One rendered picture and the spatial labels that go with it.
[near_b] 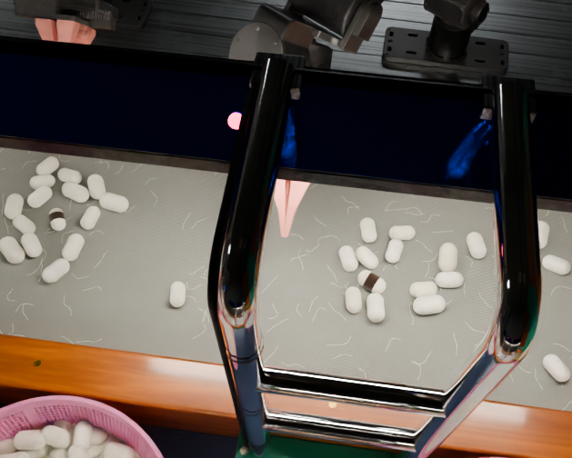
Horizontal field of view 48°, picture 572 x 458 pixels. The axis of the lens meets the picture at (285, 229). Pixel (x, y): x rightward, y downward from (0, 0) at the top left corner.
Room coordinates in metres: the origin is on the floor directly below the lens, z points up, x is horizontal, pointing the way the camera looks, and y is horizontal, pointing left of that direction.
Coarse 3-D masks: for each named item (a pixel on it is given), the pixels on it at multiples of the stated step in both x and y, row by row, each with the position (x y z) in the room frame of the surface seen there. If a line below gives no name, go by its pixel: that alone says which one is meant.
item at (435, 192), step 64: (0, 64) 0.32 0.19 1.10; (64, 64) 0.31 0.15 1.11; (128, 64) 0.31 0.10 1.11; (192, 64) 0.31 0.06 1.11; (256, 64) 0.31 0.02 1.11; (0, 128) 0.29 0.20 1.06; (64, 128) 0.29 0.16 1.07; (128, 128) 0.29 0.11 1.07; (192, 128) 0.28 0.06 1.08; (320, 128) 0.28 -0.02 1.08; (384, 128) 0.27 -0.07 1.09; (448, 128) 0.27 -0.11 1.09; (448, 192) 0.25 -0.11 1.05
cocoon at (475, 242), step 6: (468, 234) 0.38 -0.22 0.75; (474, 234) 0.38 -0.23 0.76; (480, 234) 0.38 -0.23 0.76; (468, 240) 0.38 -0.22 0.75; (474, 240) 0.37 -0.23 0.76; (480, 240) 0.37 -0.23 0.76; (468, 246) 0.37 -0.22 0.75; (474, 246) 0.37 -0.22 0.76; (480, 246) 0.36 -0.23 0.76; (474, 252) 0.36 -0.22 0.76; (480, 252) 0.36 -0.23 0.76; (486, 252) 0.36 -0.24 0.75
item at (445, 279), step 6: (438, 276) 0.33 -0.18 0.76; (444, 276) 0.33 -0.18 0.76; (450, 276) 0.33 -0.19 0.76; (456, 276) 0.33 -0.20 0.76; (462, 276) 0.33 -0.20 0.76; (438, 282) 0.32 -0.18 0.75; (444, 282) 0.32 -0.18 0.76; (450, 282) 0.32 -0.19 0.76; (456, 282) 0.32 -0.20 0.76; (462, 282) 0.32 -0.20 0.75
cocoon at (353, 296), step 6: (348, 288) 0.31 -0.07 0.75; (354, 288) 0.31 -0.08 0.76; (348, 294) 0.30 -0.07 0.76; (354, 294) 0.30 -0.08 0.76; (360, 294) 0.30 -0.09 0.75; (348, 300) 0.30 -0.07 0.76; (354, 300) 0.30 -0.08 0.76; (360, 300) 0.30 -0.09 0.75; (348, 306) 0.29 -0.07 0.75; (354, 306) 0.29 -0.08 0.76; (360, 306) 0.29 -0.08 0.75; (354, 312) 0.28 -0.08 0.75
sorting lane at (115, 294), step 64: (0, 192) 0.45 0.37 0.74; (128, 192) 0.45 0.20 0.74; (192, 192) 0.45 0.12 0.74; (320, 192) 0.45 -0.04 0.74; (384, 192) 0.45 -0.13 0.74; (0, 256) 0.36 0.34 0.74; (128, 256) 0.36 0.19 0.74; (192, 256) 0.36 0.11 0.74; (320, 256) 0.36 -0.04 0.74; (384, 256) 0.36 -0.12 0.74; (0, 320) 0.28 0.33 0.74; (64, 320) 0.28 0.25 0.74; (128, 320) 0.28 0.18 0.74; (192, 320) 0.28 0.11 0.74; (320, 320) 0.28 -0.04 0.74; (384, 320) 0.28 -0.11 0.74; (448, 320) 0.28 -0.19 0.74; (512, 384) 0.20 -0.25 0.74
